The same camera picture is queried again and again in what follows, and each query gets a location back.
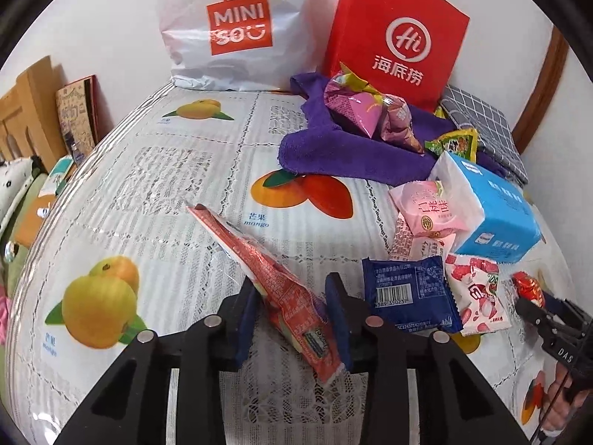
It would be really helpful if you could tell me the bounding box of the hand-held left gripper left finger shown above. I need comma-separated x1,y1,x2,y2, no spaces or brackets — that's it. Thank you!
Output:
56,283,262,445

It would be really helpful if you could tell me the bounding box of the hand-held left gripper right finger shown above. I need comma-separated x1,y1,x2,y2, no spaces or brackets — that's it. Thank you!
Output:
324,273,531,445

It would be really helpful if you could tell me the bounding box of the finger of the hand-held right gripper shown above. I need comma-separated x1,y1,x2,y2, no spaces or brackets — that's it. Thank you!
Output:
542,291,593,334
514,297,582,341

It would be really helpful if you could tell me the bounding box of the red round snack packet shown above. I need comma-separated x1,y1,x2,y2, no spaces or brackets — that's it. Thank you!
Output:
512,271,545,309

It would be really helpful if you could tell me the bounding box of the long red snack packet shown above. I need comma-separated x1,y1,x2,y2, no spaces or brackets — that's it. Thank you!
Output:
185,204,348,385

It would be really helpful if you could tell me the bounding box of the white strawberry snack packet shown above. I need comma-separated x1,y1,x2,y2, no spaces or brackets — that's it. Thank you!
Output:
445,253,513,338

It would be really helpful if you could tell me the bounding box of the blue snack packet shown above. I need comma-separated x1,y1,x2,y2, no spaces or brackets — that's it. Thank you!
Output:
361,256,464,334

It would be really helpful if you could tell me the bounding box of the small red white snack packet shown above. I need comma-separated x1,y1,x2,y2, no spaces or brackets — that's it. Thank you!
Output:
389,215,457,265

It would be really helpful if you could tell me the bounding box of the pink peach snack packet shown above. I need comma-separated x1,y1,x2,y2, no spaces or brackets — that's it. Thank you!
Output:
388,180,471,242

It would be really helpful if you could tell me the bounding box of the purple towel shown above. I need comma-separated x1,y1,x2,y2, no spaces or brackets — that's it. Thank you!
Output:
278,73,524,184

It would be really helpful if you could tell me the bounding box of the green snack packet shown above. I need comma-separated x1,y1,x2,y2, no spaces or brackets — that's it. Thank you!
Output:
424,129,479,158

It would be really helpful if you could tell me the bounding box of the mauve snack packet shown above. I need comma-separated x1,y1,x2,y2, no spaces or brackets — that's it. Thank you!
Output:
380,94,424,154

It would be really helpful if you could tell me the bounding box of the pink triangular snack packet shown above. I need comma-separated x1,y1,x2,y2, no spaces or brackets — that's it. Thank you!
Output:
323,74,385,139

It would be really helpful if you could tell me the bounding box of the yellow snack packet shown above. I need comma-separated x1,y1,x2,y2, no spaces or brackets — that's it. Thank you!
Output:
338,62,385,96

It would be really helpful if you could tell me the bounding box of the person's right hand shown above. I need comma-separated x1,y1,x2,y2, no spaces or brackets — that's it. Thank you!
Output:
540,366,593,434

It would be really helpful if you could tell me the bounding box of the blue tissue box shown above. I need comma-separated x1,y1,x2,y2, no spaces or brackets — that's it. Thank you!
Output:
428,151,543,256

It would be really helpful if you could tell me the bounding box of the fruit print tablecloth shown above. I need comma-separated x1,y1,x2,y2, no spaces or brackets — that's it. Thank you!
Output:
7,86,584,445

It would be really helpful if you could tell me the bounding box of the grey checked folded cloth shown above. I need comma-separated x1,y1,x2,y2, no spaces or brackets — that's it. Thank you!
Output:
438,84,529,186

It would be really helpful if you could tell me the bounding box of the teal small packet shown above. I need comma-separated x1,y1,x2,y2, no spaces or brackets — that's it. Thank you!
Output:
39,158,75,195

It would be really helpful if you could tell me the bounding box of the white plastic shopping bag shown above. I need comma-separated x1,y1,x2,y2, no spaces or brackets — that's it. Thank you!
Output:
158,0,325,93

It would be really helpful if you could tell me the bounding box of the patterned flat box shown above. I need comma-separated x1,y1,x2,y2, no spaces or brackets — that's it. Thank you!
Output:
56,75,100,165

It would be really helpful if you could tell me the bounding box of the white dotted pillow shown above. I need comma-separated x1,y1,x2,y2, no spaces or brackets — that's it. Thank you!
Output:
0,158,38,233

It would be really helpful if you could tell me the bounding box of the red paper bag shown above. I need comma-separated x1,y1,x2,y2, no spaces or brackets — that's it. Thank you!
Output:
322,0,471,112

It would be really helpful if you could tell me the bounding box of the wooden headboard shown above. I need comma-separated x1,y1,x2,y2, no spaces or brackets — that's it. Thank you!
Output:
0,56,68,168

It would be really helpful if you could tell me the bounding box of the brown wooden door frame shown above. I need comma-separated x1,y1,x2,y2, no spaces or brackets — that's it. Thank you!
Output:
512,25,570,154

